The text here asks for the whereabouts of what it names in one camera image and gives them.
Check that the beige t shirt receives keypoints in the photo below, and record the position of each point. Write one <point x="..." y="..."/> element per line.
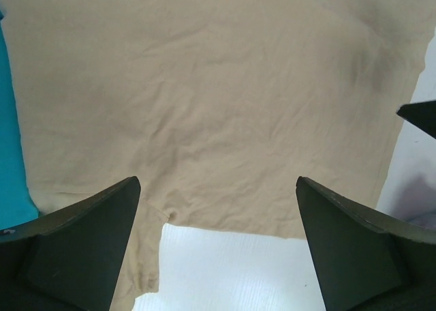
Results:
<point x="217" y="106"/>

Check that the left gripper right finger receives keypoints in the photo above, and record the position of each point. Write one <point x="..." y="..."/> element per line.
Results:
<point x="365" y="259"/>

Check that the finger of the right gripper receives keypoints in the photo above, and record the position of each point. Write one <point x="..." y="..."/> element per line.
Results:
<point x="421" y="114"/>

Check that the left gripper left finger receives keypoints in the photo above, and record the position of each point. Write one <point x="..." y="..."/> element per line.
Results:
<point x="69" y="259"/>

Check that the folded teal t shirt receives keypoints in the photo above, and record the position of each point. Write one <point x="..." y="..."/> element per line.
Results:
<point x="16" y="204"/>

